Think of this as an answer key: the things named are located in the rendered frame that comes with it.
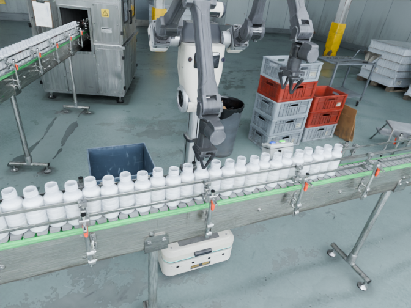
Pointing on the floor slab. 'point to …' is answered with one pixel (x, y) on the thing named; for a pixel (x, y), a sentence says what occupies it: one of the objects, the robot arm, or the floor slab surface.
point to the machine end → (94, 47)
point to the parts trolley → (348, 72)
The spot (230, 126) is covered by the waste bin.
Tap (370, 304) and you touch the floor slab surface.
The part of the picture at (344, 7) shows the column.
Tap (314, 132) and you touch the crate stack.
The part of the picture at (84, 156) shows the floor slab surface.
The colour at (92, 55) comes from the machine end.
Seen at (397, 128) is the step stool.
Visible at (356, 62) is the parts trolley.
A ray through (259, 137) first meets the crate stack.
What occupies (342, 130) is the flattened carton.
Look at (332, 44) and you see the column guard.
